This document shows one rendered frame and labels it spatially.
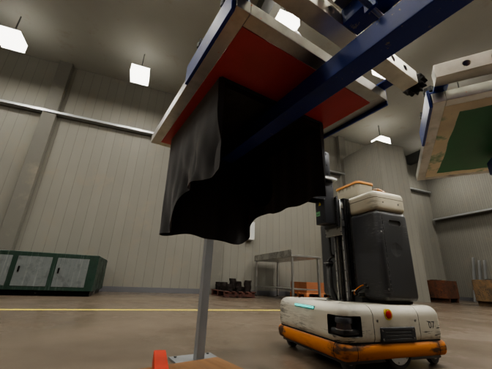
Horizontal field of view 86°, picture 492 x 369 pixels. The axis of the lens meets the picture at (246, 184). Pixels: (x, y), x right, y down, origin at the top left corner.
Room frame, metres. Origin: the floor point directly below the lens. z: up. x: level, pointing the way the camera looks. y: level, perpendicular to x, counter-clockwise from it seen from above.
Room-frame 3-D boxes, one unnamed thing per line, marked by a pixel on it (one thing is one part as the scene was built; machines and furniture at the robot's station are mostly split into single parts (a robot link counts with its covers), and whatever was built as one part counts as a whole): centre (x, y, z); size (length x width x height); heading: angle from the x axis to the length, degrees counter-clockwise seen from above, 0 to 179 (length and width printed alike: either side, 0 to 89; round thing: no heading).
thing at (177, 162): (0.86, 0.20, 0.74); 0.46 x 0.04 x 0.42; 32
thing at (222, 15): (0.57, 0.11, 0.97); 0.30 x 0.05 x 0.07; 32
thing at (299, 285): (7.95, -2.00, 0.20); 1.13 x 0.82 x 0.39; 111
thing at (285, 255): (6.95, -1.04, 0.52); 2.02 x 0.77 x 1.04; 21
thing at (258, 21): (0.92, -0.01, 0.97); 0.79 x 0.58 x 0.04; 32
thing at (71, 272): (5.39, 3.70, 0.34); 1.79 x 1.58 x 0.68; 111
